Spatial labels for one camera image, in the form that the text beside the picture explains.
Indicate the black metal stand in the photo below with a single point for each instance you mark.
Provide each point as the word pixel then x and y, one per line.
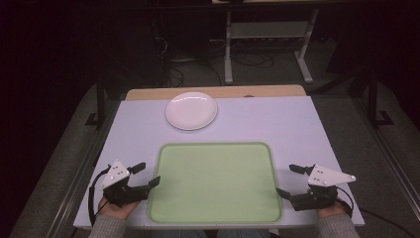
pixel 373 102
pixel 100 102

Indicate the white metal desk frame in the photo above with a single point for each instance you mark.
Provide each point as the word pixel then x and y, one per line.
pixel 268 30

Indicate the light green tray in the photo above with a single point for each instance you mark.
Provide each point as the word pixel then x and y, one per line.
pixel 214 183

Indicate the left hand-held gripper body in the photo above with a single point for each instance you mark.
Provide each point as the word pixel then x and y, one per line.
pixel 123 195

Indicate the aluminium rail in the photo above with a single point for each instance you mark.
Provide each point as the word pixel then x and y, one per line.
pixel 79 172
pixel 389 155

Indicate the person's left hand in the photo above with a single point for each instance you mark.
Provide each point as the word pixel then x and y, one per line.
pixel 117 211

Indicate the white round plate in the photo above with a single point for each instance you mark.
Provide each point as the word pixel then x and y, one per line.
pixel 191 110

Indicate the person's right hand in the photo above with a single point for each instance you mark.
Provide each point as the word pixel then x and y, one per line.
pixel 332 211

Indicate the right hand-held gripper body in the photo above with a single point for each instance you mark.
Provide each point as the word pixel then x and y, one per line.
pixel 317 200

